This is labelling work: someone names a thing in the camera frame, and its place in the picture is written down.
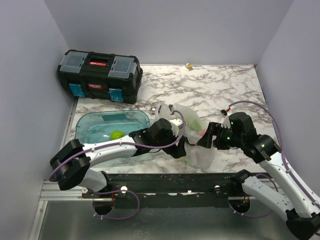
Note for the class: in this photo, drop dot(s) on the black metal base rail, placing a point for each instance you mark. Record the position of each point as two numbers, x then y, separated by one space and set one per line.
174 190

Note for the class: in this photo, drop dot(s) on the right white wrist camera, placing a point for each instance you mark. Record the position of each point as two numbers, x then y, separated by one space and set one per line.
225 115

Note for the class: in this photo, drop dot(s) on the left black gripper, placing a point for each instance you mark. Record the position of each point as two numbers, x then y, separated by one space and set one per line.
177 151

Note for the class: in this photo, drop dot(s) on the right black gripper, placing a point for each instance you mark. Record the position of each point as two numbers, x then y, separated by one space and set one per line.
213 128

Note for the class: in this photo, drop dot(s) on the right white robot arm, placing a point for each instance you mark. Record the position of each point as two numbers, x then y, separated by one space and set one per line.
298 205

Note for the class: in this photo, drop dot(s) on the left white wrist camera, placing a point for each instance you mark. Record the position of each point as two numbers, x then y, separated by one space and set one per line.
176 125

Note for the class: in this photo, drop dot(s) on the small yellow blue object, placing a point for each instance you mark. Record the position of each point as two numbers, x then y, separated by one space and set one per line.
189 67

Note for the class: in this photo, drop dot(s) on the green fake fruit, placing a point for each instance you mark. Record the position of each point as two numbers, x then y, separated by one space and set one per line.
117 134

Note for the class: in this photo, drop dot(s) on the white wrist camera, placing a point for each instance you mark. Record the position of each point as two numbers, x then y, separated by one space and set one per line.
225 115
176 125

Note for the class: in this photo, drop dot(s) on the teal transparent plastic tray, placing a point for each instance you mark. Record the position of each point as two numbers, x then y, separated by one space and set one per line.
96 127

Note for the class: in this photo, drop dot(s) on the translucent white plastic bag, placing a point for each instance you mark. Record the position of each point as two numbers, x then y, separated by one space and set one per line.
196 156

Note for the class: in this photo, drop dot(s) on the black plastic toolbox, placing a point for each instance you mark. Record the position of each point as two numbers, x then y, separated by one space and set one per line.
88 74

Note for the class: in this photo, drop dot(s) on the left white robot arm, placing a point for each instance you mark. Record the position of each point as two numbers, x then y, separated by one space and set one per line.
72 165

